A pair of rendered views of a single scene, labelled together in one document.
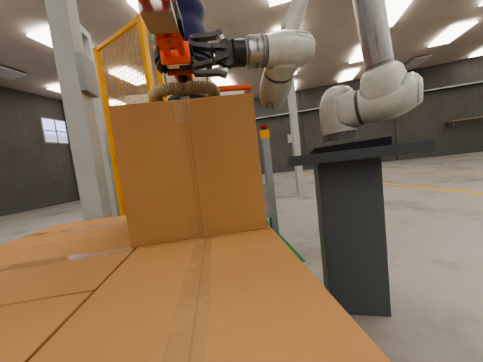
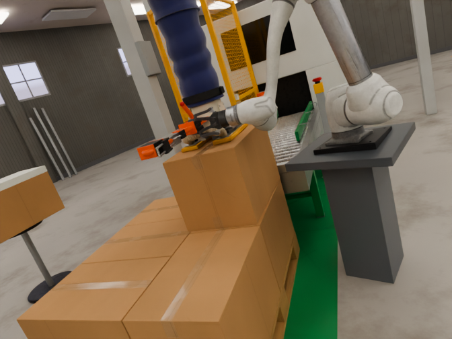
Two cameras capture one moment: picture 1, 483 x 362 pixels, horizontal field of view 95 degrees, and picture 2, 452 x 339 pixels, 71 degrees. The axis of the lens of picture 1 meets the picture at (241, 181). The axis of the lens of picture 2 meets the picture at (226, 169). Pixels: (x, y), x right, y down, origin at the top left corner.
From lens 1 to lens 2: 105 cm
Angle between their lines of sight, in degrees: 31
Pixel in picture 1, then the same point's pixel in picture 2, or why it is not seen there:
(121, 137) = (171, 178)
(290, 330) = (218, 279)
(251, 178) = (242, 196)
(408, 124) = not seen: outside the picture
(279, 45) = (244, 117)
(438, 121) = not seen: outside the picture
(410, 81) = (375, 102)
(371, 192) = (365, 186)
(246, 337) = (206, 279)
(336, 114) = (333, 117)
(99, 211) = not seen: hidden behind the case
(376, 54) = (348, 76)
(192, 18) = (200, 75)
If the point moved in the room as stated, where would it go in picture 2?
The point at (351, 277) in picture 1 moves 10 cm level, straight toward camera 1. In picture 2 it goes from (358, 251) to (348, 261)
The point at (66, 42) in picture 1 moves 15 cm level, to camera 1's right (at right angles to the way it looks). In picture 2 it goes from (127, 34) to (139, 28)
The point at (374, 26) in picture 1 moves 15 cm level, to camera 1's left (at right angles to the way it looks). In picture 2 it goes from (340, 54) to (304, 65)
